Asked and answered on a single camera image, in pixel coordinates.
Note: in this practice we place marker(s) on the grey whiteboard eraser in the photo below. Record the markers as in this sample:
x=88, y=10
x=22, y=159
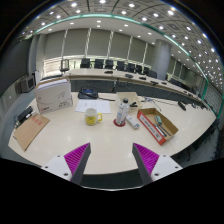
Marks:
x=158, y=120

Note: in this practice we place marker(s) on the black office chairs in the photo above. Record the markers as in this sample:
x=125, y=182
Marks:
x=99, y=63

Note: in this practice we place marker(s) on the open brown cardboard box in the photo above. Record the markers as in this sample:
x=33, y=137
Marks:
x=148, y=125

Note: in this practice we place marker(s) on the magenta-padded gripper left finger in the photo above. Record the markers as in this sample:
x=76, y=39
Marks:
x=77, y=160

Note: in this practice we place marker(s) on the white printed cardboard box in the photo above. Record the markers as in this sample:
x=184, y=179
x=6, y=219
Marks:
x=53, y=96

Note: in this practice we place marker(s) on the black desktop microphone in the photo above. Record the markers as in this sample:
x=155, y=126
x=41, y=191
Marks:
x=181, y=106

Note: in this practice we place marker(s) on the long curved conference desk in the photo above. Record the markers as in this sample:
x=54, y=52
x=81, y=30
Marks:
x=100, y=85

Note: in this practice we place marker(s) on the white printed paper sheet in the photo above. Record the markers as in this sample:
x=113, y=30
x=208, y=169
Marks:
x=93, y=106

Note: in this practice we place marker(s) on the black tabletop device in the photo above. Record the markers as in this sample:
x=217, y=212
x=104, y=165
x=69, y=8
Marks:
x=25, y=114

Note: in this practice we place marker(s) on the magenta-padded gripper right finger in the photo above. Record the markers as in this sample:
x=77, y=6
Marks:
x=146, y=160

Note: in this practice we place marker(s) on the flat round red coaster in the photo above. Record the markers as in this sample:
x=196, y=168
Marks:
x=115, y=124

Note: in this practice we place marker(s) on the small white rectangular pack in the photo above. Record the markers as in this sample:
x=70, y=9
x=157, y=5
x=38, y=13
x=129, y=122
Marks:
x=133, y=122

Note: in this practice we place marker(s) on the white compartment organizer box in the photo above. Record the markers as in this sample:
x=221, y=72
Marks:
x=135, y=97

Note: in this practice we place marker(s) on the yellow mug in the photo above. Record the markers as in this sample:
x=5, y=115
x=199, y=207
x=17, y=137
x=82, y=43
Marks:
x=90, y=118

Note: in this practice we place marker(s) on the black desk phone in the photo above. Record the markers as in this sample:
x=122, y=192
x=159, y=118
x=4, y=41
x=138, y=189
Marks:
x=87, y=92

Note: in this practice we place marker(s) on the clear black-capped drink bottle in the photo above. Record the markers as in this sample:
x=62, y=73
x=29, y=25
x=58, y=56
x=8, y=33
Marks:
x=122, y=113

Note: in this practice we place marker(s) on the brown paper envelope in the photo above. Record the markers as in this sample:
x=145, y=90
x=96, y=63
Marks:
x=30, y=131

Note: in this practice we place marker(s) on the ceiling lights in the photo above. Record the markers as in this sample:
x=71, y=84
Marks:
x=74, y=4

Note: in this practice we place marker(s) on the grey old monitor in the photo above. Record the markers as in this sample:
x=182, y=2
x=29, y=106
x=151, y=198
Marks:
x=28, y=84

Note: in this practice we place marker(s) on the dark marker pen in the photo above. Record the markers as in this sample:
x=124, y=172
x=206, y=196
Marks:
x=164, y=130

